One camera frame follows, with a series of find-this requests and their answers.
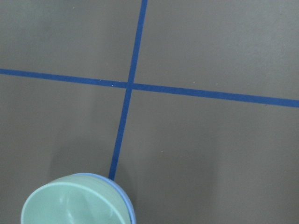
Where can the blue bowl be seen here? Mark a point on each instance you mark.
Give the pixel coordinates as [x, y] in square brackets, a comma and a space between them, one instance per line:
[106, 198]

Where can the green bowl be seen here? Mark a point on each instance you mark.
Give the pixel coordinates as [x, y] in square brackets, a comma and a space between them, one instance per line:
[59, 202]

